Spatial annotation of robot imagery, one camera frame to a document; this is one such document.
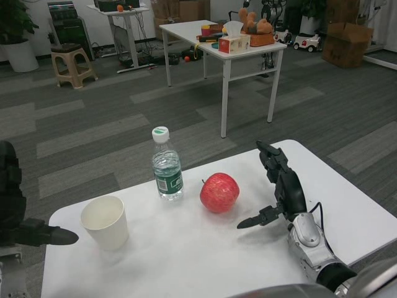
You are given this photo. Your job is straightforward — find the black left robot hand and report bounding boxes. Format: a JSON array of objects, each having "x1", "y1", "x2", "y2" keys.
[{"x1": 0, "y1": 140, "x2": 79, "y2": 248}]

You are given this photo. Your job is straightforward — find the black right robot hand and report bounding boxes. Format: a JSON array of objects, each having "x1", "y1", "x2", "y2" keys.
[{"x1": 237, "y1": 140, "x2": 308, "y2": 230}]

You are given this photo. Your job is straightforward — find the red apple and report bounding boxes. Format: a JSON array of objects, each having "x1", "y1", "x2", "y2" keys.
[{"x1": 199, "y1": 173, "x2": 241, "y2": 214}]

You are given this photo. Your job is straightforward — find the white paper cup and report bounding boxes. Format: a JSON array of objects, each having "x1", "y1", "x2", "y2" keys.
[{"x1": 80, "y1": 196, "x2": 130, "y2": 251}]

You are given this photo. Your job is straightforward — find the clear plastic water bottle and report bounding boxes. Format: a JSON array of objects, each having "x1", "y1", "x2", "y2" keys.
[{"x1": 151, "y1": 126, "x2": 184, "y2": 201}]

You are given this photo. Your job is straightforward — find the white toy car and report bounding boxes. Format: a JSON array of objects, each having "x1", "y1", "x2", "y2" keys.
[
  {"x1": 292, "y1": 30, "x2": 322, "y2": 52},
  {"x1": 274, "y1": 29, "x2": 294, "y2": 45}
]

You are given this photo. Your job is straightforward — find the orange woven basket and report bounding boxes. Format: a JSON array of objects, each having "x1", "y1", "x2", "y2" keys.
[{"x1": 248, "y1": 32, "x2": 277, "y2": 48}]

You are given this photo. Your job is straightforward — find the white round plant pot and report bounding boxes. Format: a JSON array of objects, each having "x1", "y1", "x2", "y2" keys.
[{"x1": 0, "y1": 39, "x2": 40, "y2": 73}]

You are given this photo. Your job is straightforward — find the red white tissue box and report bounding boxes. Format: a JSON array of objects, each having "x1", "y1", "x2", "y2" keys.
[{"x1": 218, "y1": 21, "x2": 251, "y2": 55}]

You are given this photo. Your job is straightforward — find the large brown cardboard boxes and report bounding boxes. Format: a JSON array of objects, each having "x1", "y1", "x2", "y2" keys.
[{"x1": 321, "y1": 0, "x2": 375, "y2": 69}]

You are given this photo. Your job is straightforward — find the beige plastic stool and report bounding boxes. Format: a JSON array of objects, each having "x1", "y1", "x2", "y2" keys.
[{"x1": 50, "y1": 43, "x2": 99, "y2": 90}]

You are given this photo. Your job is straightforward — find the white square plant pot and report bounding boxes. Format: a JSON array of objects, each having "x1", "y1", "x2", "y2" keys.
[{"x1": 298, "y1": 13, "x2": 327, "y2": 35}]

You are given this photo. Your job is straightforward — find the brown plush teddy bear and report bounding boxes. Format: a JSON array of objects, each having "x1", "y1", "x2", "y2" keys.
[{"x1": 238, "y1": 7, "x2": 274, "y2": 35}]

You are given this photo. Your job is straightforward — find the black gear on floor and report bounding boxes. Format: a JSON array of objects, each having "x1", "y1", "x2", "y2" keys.
[{"x1": 166, "y1": 47, "x2": 204, "y2": 66}]

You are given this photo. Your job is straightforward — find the colourful toy blocks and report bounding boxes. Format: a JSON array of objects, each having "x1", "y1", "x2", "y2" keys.
[{"x1": 195, "y1": 24, "x2": 228, "y2": 43}]

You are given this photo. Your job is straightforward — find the silver black humanoid robot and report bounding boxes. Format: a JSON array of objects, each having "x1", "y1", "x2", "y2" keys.
[{"x1": 261, "y1": 0, "x2": 286, "y2": 29}]

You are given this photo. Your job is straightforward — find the dark green tall plant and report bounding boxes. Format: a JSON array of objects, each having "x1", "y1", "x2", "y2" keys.
[{"x1": 301, "y1": 0, "x2": 327, "y2": 17}]

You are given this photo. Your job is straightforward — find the white rectangular table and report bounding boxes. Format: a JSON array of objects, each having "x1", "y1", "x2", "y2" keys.
[{"x1": 158, "y1": 19, "x2": 288, "y2": 138}]

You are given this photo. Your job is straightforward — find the black equipment cabinet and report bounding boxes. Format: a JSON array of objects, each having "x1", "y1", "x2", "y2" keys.
[{"x1": 47, "y1": 1, "x2": 96, "y2": 62}]

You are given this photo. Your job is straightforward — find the large green potted plant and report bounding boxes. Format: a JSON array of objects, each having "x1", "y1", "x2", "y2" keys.
[{"x1": 0, "y1": 0, "x2": 40, "y2": 45}]

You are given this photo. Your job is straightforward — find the brown cardboard boxes stack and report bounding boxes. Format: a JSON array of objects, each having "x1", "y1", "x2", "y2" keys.
[{"x1": 151, "y1": 0, "x2": 212, "y2": 42}]

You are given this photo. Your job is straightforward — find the white standing desk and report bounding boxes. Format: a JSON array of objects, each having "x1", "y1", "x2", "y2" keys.
[{"x1": 86, "y1": 4, "x2": 158, "y2": 75}]

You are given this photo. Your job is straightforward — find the black devices on desk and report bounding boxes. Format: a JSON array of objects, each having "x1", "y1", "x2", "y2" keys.
[{"x1": 93, "y1": 0, "x2": 141, "y2": 13}]

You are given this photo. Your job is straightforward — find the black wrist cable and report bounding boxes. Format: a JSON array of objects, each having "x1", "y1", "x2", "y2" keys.
[{"x1": 309, "y1": 202, "x2": 335, "y2": 251}]

